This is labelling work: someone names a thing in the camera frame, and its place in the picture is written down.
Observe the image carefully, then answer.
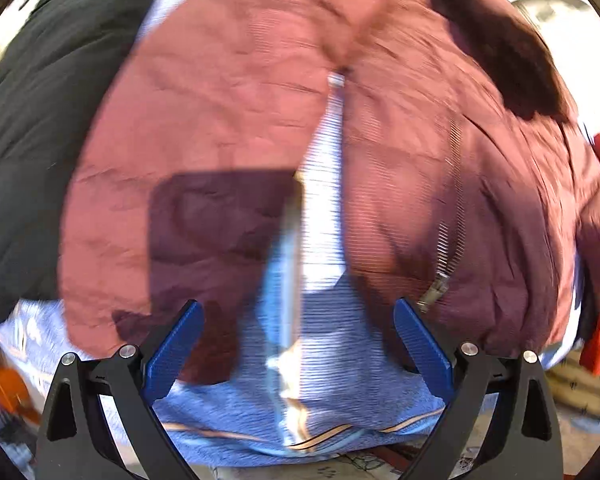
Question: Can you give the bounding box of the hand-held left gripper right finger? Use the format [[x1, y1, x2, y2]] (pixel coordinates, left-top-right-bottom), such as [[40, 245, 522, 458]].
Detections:
[[394, 298, 565, 480]]

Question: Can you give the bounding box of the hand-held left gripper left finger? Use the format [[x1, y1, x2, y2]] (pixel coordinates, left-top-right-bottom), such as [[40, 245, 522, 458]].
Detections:
[[35, 300, 204, 480]]

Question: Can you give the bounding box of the maroon puffer jacket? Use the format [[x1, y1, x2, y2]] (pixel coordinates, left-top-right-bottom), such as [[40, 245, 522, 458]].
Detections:
[[60, 0, 600, 386]]

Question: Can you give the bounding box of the orange object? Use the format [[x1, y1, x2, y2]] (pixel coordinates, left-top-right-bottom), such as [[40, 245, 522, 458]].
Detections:
[[0, 345, 41, 423]]

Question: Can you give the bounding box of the black jacket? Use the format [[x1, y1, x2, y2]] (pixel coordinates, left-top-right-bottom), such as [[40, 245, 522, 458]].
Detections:
[[0, 0, 181, 323]]

